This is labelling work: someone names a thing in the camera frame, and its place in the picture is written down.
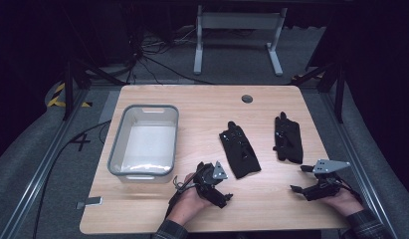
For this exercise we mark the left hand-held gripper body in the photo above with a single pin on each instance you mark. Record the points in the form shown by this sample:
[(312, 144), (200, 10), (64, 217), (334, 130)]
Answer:
[(207, 176)]

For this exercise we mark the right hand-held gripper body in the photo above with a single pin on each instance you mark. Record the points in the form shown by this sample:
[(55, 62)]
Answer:
[(324, 166)]

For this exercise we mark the black glove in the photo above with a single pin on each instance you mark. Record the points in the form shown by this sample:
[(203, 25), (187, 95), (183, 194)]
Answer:
[(240, 152), (288, 139)]

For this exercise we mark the grey plastic bin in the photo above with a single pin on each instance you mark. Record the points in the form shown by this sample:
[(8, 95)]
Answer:
[(147, 146)]

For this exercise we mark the person's left hand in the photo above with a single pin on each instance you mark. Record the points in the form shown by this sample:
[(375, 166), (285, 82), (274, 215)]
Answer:
[(187, 204)]

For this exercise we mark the person's right hand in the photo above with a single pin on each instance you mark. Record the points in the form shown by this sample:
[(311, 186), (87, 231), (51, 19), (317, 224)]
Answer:
[(346, 202)]

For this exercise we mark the black metal stand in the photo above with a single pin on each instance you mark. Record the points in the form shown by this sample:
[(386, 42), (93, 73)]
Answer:
[(68, 89), (339, 96)]

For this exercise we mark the round grey table grommet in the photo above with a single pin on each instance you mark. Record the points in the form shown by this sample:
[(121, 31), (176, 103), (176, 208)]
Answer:
[(247, 99)]

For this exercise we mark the yellow and black floor tape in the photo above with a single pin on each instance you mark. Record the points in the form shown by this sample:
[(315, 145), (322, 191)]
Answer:
[(57, 94)]

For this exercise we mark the grey metal floor rail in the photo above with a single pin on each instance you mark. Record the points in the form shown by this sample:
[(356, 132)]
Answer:
[(354, 156), (42, 169)]

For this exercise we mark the small silver metal bracket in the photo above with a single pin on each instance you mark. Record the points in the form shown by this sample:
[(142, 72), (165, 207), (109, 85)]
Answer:
[(92, 201)]

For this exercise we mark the white metal desk frame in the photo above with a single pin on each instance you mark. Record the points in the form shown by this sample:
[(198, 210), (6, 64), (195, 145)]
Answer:
[(238, 20)]

